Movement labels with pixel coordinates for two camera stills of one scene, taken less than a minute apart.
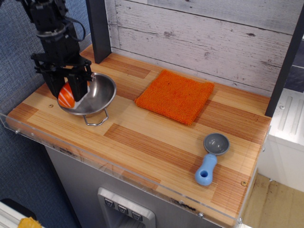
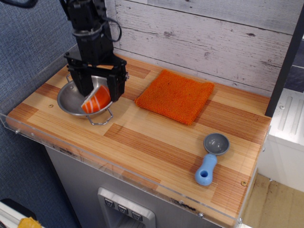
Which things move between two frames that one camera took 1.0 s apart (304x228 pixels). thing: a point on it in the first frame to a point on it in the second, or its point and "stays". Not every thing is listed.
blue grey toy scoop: x=214 y=144 stays
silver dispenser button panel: x=118 y=212 stays
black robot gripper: x=60 y=56 to x=95 y=55
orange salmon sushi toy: x=66 y=99 to x=99 y=97
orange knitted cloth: x=177 y=97 stays
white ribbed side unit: x=282 y=158 stays
